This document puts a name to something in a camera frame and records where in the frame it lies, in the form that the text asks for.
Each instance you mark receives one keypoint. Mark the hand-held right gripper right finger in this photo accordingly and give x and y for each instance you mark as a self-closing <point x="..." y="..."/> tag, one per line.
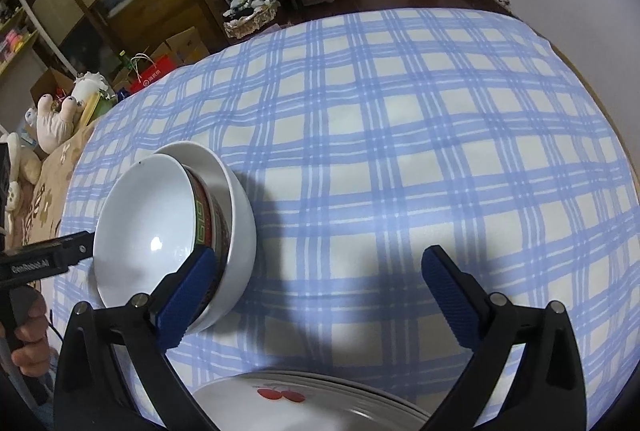
<point x="450" y="301"/>

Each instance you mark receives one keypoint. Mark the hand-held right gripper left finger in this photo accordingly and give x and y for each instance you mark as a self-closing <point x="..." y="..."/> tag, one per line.
<point x="185" y="301"/>

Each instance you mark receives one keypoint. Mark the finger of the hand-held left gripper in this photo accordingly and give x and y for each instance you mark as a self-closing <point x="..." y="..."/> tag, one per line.
<point x="75" y="248"/>

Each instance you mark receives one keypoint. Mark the plain white bowl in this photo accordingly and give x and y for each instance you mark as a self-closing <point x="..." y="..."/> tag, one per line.
<point x="240" y="251"/>

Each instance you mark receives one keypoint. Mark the person's left hand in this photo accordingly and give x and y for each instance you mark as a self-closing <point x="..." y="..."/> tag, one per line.
<point x="37" y="341"/>

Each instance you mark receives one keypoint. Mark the cream plush toy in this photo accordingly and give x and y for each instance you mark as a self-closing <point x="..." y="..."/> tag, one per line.
<point x="20" y="166"/>

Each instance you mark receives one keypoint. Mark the yellow green box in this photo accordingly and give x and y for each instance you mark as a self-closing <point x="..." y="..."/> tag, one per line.
<point x="97" y="106"/>

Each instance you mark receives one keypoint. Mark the open cardboard box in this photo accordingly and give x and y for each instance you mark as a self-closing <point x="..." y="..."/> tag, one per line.
<point x="47" y="86"/>

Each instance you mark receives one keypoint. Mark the white ruffled fabric item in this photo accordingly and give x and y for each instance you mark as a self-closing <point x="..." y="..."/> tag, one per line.
<point x="90" y="83"/>

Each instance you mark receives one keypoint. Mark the blue plaid tablecloth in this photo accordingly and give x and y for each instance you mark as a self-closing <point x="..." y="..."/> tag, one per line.
<point x="400" y="136"/>

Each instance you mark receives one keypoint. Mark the red paper bag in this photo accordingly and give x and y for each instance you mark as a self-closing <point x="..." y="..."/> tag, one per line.
<point x="150" y="78"/>

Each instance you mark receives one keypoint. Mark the green bottle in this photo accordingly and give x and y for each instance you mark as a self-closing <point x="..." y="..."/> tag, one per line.
<point x="121" y="57"/>

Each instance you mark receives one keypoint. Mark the shelf with colourful items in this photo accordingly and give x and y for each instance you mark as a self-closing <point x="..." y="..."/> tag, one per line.
<point x="10" y="41"/>

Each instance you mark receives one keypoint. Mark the wicker basket with socks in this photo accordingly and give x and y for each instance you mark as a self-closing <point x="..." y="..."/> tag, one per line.
<point x="250" y="23"/>

